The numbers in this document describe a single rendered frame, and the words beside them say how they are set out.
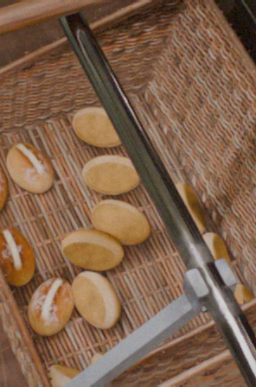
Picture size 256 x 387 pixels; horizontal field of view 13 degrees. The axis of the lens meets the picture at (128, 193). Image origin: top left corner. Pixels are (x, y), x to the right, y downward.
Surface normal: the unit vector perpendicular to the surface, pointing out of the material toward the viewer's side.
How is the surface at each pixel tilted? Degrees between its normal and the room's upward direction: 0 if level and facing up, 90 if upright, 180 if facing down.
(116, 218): 37
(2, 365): 0
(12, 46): 0
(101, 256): 68
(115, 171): 53
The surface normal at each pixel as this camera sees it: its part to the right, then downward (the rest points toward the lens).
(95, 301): -0.64, 0.00
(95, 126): -0.20, 0.26
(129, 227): -0.23, 0.00
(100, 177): 0.03, 0.34
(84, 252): -0.20, 0.56
